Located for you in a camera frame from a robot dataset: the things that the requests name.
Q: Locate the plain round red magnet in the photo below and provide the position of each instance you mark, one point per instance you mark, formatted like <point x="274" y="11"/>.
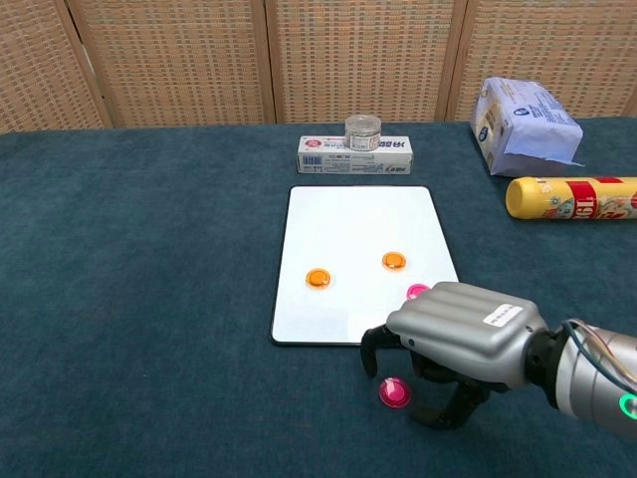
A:
<point x="415" y="290"/>

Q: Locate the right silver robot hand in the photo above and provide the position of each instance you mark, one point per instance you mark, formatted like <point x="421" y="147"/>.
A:
<point x="463" y="328"/>

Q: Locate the round yellow magnet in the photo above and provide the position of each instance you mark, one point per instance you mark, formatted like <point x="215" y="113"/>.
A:
<point x="394" y="261"/>
<point x="317" y="279"/>

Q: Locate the white rectangular board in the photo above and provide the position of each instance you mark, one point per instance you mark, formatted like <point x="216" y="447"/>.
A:
<point x="348" y="224"/>

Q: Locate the clear round plastic jar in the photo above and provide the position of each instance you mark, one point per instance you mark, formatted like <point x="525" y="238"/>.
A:
<point x="363" y="132"/>

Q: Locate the white and blue package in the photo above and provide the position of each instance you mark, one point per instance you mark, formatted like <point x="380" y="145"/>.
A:
<point x="527" y="129"/>

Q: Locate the red magnet with white mark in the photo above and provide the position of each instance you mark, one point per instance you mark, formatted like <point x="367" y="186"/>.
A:
<point x="393" y="393"/>

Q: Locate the woven bamboo screen panel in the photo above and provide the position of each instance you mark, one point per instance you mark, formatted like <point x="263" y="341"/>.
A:
<point x="174" y="60"/>
<point x="547" y="40"/>
<point x="358" y="55"/>
<point x="35" y="65"/>

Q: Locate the yellow bottle with red label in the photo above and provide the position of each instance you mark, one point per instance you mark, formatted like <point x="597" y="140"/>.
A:
<point x="572" y="199"/>

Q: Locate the teal table mat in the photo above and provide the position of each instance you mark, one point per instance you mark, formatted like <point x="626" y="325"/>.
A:
<point x="149" y="299"/>

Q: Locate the white toothpaste box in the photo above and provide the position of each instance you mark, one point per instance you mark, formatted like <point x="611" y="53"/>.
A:
<point x="358" y="163"/>

